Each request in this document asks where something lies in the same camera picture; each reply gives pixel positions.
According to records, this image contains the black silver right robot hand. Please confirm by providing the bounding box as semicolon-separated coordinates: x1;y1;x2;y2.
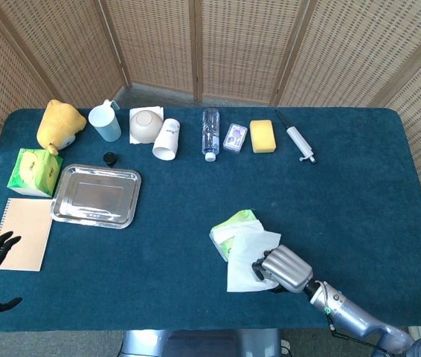
251;244;315;295

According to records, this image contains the white tissue sheet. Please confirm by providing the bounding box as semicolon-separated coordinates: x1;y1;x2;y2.
226;230;282;294

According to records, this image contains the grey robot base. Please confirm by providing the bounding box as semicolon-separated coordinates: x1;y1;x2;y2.
120;329;282;357

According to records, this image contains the green soft tissue pack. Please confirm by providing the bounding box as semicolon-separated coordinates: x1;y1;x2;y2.
209;209;268;261

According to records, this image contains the green tissue box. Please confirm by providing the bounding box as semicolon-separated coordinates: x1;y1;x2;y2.
7;148;64;198

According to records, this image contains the white hand pump tool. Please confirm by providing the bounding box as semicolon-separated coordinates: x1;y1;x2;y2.
274;109;318;164

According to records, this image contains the tan spiral notebook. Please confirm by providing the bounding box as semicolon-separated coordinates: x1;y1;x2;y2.
0;197;54;272

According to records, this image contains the dark blue tablecloth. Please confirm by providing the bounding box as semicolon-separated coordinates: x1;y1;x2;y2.
0;106;421;332

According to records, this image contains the yellow sponge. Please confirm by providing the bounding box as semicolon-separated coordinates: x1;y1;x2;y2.
249;119;277;154

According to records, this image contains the stainless steel tray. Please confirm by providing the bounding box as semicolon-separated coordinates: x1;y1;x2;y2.
50;164;142;230

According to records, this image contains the clear plastic water bottle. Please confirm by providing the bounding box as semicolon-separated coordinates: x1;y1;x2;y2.
201;107;221;163

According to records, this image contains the yellow plush toy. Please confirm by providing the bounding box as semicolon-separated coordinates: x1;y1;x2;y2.
36;99;88;156

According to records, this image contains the white paper cup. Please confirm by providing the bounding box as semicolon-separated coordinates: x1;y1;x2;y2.
152;118;181;161

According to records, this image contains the beige bowl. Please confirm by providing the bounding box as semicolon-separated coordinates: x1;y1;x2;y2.
129;109;164;144

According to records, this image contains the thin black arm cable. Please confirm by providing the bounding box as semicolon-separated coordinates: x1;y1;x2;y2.
324;306;393;353

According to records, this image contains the light blue handled cup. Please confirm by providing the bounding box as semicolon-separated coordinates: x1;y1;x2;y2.
88;99;123;143

